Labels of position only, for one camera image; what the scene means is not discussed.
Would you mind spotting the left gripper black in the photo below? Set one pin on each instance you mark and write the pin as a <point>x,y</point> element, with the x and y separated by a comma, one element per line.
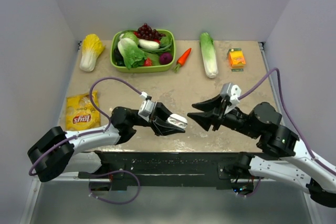
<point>158,123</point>

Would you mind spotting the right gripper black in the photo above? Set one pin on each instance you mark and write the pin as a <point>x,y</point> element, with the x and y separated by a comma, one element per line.
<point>205,118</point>

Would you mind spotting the white earbud charging case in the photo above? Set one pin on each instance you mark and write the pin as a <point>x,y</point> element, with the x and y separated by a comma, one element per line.
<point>177,120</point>

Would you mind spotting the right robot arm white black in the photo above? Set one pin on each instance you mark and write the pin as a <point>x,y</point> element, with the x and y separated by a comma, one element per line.
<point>301,168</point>

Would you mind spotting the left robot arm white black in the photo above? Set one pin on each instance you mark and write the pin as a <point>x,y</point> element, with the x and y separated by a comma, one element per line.
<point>56,149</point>

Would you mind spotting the orange juice carton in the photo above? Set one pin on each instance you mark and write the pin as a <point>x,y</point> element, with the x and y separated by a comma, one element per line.
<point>236,59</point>

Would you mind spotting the orange toy carrot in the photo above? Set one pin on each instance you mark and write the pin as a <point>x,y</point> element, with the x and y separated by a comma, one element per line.
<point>182,60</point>

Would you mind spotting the green white napa cabbage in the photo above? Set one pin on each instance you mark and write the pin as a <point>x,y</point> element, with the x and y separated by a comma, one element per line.
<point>209,55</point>

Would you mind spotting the red strawberry in basket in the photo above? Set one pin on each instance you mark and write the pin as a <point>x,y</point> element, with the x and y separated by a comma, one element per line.
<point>148,62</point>

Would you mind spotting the purple onion in basket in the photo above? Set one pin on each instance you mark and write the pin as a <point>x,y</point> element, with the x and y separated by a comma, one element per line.
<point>165,58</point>

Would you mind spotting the green plastic basket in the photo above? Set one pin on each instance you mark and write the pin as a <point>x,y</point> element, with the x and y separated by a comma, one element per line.
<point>146,69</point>

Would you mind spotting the yellow lays chips bag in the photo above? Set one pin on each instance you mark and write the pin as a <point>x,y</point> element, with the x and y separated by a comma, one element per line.
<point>81,114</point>

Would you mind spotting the white radish in basket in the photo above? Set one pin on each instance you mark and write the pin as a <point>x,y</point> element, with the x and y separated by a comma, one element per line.
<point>149,44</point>

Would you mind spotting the green lettuce in basket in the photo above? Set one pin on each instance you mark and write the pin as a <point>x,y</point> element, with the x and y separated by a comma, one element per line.
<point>133,56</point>

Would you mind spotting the red grape bunch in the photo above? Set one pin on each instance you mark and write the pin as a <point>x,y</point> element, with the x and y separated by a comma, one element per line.
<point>148,33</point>

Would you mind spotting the yellow napa cabbage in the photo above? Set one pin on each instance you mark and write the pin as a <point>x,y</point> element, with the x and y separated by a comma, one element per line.
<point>92,48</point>

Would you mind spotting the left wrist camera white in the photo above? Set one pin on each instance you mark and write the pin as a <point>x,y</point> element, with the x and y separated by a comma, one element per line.
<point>147,106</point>

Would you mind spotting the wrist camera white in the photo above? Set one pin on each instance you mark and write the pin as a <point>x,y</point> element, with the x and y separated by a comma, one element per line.
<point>230,94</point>
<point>147,106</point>

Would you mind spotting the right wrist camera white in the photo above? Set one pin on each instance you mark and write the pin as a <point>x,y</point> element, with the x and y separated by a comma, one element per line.
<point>230,94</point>

